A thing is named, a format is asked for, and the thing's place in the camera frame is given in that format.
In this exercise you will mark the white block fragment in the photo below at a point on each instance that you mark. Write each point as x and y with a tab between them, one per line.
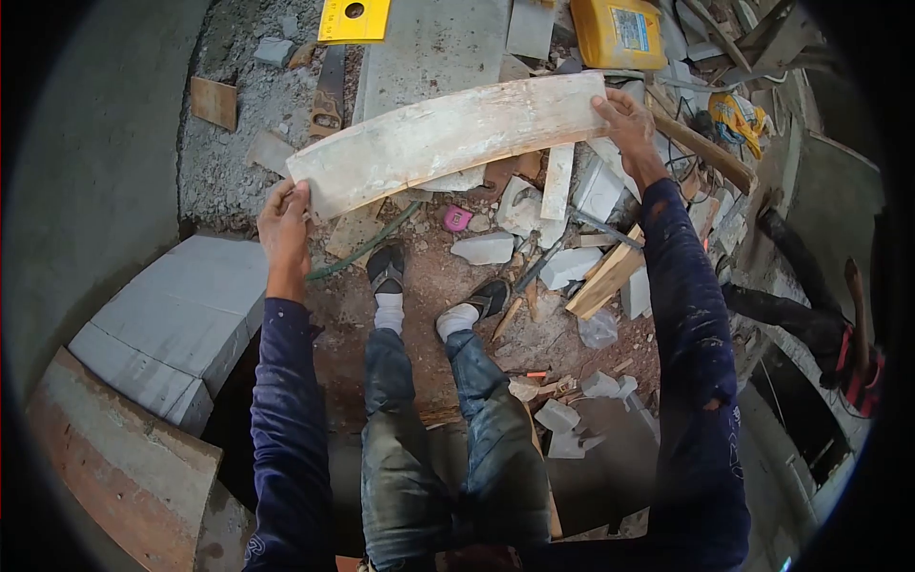
484	248

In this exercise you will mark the person's left thumb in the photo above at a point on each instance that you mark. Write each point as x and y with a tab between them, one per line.
303	200

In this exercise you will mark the person's left fingers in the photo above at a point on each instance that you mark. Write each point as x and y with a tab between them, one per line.
279	194

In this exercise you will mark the whitewashed wooden plank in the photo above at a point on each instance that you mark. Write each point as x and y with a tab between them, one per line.
443	139

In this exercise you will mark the stack of grey blocks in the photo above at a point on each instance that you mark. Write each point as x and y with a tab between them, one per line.
175	322

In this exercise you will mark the long wooden beam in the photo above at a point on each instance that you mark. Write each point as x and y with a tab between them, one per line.
704	150

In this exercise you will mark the narrow white wood strip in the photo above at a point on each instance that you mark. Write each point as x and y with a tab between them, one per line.
557	182

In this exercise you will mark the yellow plastic canister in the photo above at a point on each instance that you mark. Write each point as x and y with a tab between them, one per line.
618	32

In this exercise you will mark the clear plastic bag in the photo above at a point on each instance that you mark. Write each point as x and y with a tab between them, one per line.
597	329

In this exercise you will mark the large grey concrete slab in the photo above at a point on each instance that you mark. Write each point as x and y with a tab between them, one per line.
432	54

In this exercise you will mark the brown wooden tile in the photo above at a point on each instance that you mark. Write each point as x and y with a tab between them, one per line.
213	103

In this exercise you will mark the person's legs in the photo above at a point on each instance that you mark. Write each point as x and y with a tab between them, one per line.
429	429

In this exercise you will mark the yellow square tool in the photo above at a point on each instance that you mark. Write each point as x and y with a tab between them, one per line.
354	20

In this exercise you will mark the hand saw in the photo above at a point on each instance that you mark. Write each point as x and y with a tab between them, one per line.
329	93

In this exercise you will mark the pink tape measure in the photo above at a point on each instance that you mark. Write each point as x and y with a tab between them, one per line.
457	219

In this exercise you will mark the person's left hand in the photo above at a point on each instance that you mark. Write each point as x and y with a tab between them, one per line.
284	232

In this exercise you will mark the person's body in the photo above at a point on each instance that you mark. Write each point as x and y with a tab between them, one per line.
672	515

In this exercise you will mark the red-brown formwork board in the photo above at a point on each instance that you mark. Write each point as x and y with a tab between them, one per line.
121	465

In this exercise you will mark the person's right hand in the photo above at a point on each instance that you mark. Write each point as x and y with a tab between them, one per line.
629	132

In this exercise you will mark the yellow bag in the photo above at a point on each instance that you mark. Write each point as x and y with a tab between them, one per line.
736	118

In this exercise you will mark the person's right fingers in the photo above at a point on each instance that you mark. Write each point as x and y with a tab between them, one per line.
630	102

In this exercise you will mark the person's right thumb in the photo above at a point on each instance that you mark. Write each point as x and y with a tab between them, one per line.
605	111

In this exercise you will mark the pile of white block fragments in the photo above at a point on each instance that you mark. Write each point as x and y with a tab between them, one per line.
579	418

